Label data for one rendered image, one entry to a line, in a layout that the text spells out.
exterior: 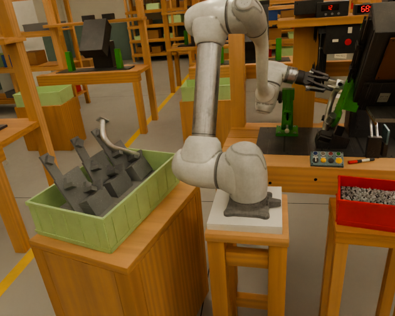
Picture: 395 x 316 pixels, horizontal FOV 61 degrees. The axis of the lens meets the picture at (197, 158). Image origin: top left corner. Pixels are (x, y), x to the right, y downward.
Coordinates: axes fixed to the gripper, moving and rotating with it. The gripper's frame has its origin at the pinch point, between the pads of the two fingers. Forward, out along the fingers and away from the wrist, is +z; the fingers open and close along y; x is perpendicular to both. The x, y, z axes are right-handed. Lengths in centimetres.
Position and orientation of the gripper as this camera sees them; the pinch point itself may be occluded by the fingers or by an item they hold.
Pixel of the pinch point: (334, 85)
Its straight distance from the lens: 195.6
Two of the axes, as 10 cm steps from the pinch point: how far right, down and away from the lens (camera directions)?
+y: 3.0, -9.1, 2.8
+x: 0.5, 3.1, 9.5
